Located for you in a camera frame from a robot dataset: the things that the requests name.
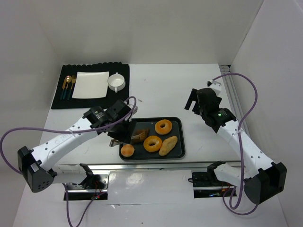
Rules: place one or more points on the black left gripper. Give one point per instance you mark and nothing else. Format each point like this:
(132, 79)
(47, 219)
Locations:
(125, 132)

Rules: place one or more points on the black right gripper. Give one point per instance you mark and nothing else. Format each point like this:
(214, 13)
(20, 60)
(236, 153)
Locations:
(193, 101)

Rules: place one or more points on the metal tongs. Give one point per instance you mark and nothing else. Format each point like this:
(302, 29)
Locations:
(112, 143)

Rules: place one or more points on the brown chocolate pastry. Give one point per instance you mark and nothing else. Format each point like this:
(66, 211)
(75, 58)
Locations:
(139, 135)

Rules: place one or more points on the glazed donut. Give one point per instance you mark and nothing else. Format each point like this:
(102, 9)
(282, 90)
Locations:
(152, 144)
(163, 127)

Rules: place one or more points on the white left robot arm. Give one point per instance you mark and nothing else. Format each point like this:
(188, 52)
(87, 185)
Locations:
(39, 165)

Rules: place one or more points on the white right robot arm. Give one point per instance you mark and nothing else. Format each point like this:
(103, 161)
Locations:
(261, 178)

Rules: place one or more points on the oblong golden bread roll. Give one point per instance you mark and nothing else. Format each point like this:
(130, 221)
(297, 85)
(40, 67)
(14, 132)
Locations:
(167, 145)

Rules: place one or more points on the round bun lower left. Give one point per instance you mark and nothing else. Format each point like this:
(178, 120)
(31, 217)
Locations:
(127, 150)

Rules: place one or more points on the black serving tray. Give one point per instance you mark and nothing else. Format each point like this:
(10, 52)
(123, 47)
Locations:
(140, 154)

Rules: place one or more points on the white soup cup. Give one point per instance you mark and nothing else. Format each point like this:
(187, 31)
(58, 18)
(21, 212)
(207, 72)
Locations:
(116, 82)

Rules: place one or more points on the white square plate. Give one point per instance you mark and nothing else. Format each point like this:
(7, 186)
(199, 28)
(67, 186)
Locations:
(90, 85)

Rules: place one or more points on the black placemat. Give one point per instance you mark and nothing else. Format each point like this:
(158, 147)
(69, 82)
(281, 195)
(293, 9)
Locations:
(111, 97)

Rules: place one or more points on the aluminium rail right edge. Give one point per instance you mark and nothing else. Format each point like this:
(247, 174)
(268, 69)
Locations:
(233, 96)

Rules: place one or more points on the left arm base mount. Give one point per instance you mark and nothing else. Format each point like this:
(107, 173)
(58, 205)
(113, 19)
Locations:
(85, 185)

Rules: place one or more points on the gold fork teal handle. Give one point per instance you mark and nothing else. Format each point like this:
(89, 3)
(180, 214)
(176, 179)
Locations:
(73, 81)

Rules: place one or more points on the gold knife teal handle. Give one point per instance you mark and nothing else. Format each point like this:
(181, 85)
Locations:
(63, 87)

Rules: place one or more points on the gold spoon teal handle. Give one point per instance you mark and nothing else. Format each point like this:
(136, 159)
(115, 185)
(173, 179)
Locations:
(67, 81)

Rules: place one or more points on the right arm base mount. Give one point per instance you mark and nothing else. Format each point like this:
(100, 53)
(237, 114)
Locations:
(206, 184)

